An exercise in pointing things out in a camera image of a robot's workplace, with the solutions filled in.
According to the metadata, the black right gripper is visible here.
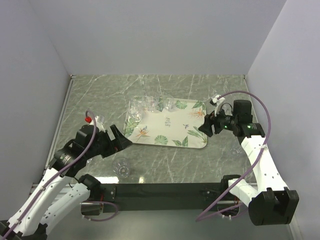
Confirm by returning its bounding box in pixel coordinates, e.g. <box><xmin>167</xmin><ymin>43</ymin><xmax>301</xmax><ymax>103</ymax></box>
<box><xmin>198</xmin><ymin>104</ymin><xmax>238</xmax><ymax>137</ymax></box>

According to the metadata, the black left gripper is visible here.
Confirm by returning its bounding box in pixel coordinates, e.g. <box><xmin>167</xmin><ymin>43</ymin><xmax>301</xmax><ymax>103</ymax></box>
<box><xmin>86</xmin><ymin>124</ymin><xmax>133</xmax><ymax>159</ymax></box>

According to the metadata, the clear faceted glass bottom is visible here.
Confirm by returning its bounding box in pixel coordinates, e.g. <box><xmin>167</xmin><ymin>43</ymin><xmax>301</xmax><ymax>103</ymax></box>
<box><xmin>112</xmin><ymin>157</ymin><xmax>131</xmax><ymax>178</ymax></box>

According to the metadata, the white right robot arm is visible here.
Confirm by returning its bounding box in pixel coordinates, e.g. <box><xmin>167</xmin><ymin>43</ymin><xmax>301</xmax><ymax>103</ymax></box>
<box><xmin>199</xmin><ymin>97</ymin><xmax>300</xmax><ymax>226</ymax></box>

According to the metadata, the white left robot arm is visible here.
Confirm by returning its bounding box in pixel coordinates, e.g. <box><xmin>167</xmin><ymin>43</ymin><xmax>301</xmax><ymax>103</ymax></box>
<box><xmin>0</xmin><ymin>120</ymin><xmax>132</xmax><ymax>240</ymax></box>

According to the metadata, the white tropical leaf tray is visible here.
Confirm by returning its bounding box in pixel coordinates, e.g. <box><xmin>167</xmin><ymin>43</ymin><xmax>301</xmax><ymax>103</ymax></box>
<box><xmin>123</xmin><ymin>98</ymin><xmax>208</xmax><ymax>149</ymax></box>

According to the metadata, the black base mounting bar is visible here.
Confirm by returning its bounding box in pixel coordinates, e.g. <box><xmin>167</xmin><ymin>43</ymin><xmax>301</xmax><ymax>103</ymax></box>
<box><xmin>101</xmin><ymin>182</ymin><xmax>221</xmax><ymax>211</ymax></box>

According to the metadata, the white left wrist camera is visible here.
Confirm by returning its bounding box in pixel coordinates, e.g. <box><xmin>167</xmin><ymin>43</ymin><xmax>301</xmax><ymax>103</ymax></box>
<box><xmin>85</xmin><ymin>115</ymin><xmax>106</xmax><ymax>132</ymax></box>

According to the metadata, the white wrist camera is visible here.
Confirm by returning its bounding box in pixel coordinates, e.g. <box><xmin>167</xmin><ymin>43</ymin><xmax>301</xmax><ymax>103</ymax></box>
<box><xmin>210</xmin><ymin>94</ymin><xmax>225</xmax><ymax>116</ymax></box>
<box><xmin>85</xmin><ymin>115</ymin><xmax>106</xmax><ymax>132</ymax></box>

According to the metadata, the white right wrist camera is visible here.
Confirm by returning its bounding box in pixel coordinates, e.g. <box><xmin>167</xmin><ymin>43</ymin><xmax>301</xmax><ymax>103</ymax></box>
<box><xmin>210</xmin><ymin>94</ymin><xmax>225</xmax><ymax>116</ymax></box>

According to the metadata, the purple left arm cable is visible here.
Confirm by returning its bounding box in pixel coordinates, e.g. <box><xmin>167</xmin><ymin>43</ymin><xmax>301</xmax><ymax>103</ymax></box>
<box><xmin>0</xmin><ymin>109</ymin><xmax>119</xmax><ymax>236</ymax></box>

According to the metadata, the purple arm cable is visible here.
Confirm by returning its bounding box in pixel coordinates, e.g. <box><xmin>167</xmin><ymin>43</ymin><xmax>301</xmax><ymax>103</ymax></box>
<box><xmin>0</xmin><ymin>109</ymin><xmax>119</xmax><ymax>236</ymax></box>
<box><xmin>195</xmin><ymin>90</ymin><xmax>272</xmax><ymax>222</ymax></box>

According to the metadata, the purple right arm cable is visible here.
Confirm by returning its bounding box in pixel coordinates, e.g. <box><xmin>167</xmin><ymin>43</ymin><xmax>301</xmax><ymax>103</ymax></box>
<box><xmin>195</xmin><ymin>90</ymin><xmax>272</xmax><ymax>222</ymax></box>

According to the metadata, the aluminium table edge rail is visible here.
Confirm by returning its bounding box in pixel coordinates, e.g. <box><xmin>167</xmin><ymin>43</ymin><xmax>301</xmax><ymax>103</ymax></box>
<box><xmin>44</xmin><ymin>74</ymin><xmax>76</xmax><ymax>170</ymax></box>

